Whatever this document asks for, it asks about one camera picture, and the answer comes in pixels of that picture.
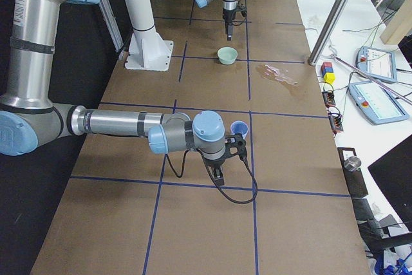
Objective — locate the orange black power board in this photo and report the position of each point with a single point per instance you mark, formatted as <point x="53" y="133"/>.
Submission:
<point x="329" y="98"/>

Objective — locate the red blue yellow blocks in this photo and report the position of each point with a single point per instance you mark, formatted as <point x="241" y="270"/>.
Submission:
<point x="328" y="72"/>

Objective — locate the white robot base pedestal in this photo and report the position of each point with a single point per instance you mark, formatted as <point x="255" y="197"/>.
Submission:
<point x="147" y="49"/>

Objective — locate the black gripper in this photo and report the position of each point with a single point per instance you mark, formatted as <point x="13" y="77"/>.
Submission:
<point x="228" y="17"/>
<point x="214" y="163"/>

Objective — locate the far teach pendant tablet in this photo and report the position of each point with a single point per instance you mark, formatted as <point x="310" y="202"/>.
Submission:
<point x="378" y="63"/>

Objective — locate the near teach pendant tablet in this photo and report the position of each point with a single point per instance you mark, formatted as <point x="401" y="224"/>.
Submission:
<point x="377" y="104"/>

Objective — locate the teach pendant tablet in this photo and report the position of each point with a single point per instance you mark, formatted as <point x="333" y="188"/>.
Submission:
<point x="378" y="63"/>
<point x="377" y="104"/>

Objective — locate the black bracket strip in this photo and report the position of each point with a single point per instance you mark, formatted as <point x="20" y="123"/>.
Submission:
<point x="354" y="180"/>

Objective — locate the aluminium frame post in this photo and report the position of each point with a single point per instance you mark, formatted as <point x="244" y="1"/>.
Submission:
<point x="326" y="31"/>

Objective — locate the mint green bowl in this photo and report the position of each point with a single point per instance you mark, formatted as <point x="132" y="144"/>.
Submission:
<point x="227" y="55"/>

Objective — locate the steel cylinder cup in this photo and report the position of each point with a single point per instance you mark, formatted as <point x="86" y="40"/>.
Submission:
<point x="352" y="163"/>

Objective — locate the light blue paper cup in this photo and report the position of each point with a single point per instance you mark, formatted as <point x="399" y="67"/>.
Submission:
<point x="239" y="127"/>

